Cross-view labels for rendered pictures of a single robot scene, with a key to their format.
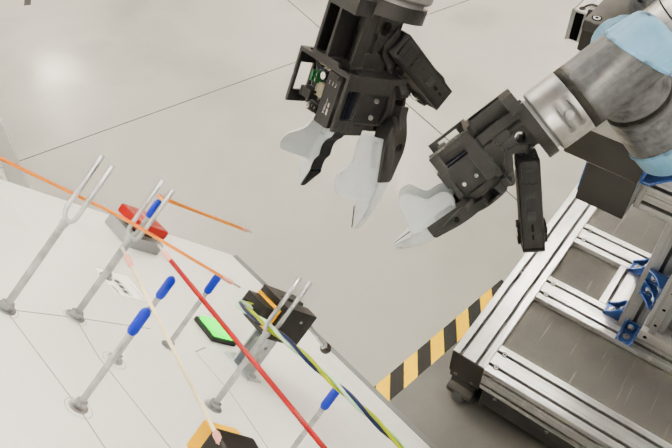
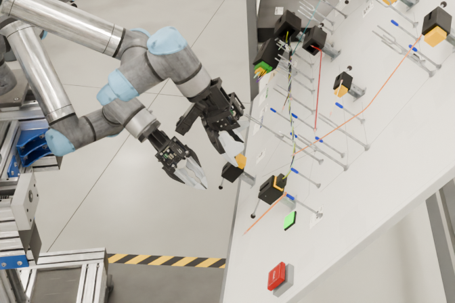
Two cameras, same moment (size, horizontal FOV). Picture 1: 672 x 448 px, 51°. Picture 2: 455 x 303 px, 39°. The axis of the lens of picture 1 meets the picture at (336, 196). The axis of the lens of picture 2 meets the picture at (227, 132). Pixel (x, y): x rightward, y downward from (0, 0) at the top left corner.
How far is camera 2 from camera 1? 1.65 m
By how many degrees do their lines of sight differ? 88
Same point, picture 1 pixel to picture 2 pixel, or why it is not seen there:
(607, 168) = (31, 232)
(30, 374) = (370, 123)
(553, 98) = (148, 113)
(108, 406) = (355, 130)
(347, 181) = (244, 122)
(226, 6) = not seen: outside the picture
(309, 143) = (231, 149)
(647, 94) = not seen: hidden behind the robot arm
